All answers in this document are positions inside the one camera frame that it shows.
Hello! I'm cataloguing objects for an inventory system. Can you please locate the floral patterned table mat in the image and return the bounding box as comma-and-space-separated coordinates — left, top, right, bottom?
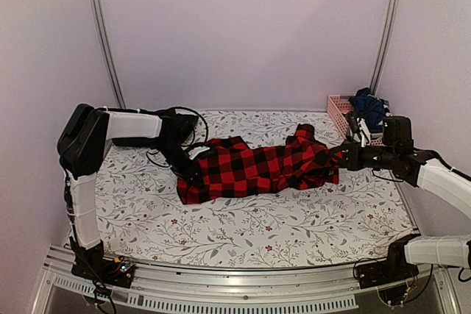
71, 109, 415, 269

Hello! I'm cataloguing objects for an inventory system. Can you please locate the front aluminium rail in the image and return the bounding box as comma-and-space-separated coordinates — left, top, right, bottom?
32, 246, 467, 313

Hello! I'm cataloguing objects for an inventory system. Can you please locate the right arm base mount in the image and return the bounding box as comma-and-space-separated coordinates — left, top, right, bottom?
353, 235, 419, 307

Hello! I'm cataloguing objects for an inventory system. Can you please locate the dark blue garment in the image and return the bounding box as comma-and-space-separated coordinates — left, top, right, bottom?
349, 88, 391, 133

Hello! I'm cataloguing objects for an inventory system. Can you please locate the pink plastic basket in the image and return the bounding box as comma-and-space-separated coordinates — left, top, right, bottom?
327, 95, 389, 146

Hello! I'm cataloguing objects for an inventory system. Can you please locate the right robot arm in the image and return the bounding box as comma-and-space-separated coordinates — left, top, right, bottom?
319, 116, 470, 282

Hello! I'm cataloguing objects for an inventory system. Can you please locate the aluminium frame post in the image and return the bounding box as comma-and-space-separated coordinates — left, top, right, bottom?
90, 0, 126, 108
369, 0, 400, 94

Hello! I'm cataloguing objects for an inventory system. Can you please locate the left aluminium frame post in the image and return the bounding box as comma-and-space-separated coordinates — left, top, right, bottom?
90, 0, 126, 108

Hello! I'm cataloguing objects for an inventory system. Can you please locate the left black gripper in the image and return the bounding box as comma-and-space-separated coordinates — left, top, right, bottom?
155, 140, 205, 190

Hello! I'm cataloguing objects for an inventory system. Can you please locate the dark green plaid skirt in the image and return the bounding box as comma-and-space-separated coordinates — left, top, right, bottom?
112, 115, 199, 148

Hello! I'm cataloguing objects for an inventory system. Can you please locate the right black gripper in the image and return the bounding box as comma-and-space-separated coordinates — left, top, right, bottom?
330, 141, 398, 171

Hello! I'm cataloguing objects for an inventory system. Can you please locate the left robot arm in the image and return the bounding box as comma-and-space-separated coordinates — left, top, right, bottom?
57, 104, 204, 251

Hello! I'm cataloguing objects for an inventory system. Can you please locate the red black plaid shirt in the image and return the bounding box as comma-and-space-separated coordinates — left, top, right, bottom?
177, 124, 339, 204

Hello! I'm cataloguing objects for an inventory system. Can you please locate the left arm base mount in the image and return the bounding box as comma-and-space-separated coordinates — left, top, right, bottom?
71, 248, 135, 288

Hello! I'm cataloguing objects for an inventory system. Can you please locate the right aluminium frame post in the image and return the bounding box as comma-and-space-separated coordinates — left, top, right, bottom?
369, 0, 400, 94

